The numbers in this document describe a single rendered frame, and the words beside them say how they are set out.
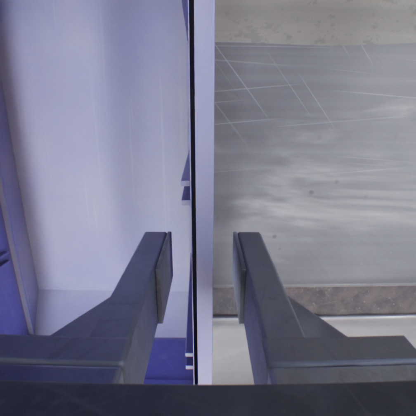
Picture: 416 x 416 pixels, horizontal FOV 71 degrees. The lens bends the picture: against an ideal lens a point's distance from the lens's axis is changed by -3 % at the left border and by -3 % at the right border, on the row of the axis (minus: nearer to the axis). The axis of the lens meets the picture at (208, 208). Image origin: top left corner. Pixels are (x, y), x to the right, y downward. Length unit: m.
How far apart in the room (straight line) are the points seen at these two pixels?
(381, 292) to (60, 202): 0.33
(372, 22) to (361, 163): 0.11
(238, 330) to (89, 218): 0.19
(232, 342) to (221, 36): 0.29
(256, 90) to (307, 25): 0.06
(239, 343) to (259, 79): 0.26
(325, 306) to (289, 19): 0.27
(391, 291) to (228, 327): 0.17
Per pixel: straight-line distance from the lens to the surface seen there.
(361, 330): 0.38
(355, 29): 0.29
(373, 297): 0.37
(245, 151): 0.27
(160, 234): 0.15
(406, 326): 0.40
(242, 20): 0.27
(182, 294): 0.31
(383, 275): 0.35
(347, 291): 0.35
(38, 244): 0.33
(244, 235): 0.15
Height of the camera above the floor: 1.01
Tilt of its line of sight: 73 degrees down
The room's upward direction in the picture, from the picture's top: 180 degrees counter-clockwise
